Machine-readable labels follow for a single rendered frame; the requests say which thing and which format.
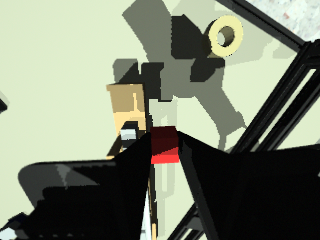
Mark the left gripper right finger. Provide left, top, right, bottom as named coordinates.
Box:
left=177, top=131, right=320, bottom=240

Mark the red cube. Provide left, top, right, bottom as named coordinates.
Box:
left=150, top=126, right=179, bottom=164

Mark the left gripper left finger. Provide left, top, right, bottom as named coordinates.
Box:
left=18, top=132, right=152, bottom=240

